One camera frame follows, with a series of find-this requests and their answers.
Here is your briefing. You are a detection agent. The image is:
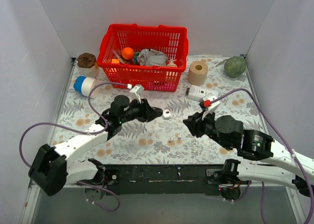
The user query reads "floral table mat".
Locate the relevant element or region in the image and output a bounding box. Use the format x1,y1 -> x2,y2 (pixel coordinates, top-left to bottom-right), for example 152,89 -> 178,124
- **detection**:
58,56 -> 267,164

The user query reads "white rectangular bottle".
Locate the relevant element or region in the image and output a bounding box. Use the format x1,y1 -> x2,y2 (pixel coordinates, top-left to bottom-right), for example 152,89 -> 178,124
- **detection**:
185,85 -> 219,101

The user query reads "green melon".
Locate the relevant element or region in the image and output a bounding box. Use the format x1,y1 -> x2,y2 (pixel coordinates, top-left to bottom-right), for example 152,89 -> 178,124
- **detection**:
224,56 -> 246,78

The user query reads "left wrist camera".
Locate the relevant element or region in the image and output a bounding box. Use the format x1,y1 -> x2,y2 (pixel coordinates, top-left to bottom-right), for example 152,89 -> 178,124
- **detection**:
129,84 -> 144,104

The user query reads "red plastic shopping basket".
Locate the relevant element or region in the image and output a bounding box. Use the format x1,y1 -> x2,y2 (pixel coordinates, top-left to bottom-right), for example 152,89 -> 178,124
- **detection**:
97,24 -> 188,92

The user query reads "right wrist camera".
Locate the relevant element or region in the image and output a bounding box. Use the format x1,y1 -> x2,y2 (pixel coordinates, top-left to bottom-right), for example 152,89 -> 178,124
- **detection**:
199,93 -> 220,120

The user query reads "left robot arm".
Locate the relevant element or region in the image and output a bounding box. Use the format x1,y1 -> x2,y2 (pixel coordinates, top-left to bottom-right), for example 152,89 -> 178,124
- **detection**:
28,95 -> 163,196

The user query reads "crumpled grey foil bag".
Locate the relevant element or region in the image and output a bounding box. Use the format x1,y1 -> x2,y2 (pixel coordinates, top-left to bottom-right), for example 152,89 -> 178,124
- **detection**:
137,49 -> 168,66

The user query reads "orange fruit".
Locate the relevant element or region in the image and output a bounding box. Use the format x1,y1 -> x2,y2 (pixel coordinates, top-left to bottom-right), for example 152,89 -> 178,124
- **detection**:
121,47 -> 134,60

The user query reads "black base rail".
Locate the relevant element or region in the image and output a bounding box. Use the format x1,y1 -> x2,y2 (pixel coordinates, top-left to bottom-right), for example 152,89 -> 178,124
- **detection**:
76,164 -> 248,196

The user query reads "brown paper roll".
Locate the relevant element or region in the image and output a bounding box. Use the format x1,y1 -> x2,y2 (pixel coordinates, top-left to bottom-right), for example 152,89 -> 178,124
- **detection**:
187,61 -> 208,86

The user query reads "white earbud charging case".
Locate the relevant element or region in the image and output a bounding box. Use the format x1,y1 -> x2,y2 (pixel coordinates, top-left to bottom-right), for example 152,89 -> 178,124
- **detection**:
162,109 -> 171,119

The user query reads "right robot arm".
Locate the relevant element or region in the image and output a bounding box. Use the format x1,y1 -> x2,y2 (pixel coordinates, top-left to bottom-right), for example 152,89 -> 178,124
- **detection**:
183,112 -> 314,196

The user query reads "beige toy in basket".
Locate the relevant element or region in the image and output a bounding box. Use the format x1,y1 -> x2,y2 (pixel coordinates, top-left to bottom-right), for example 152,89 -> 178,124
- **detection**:
167,61 -> 177,67

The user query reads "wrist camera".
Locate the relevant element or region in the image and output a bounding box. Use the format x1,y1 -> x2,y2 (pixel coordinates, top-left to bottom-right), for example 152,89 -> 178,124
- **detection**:
199,93 -> 220,120
129,84 -> 144,104

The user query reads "black earbud charging case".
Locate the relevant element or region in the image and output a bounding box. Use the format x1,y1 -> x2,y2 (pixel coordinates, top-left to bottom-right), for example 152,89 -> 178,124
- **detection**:
153,107 -> 163,116

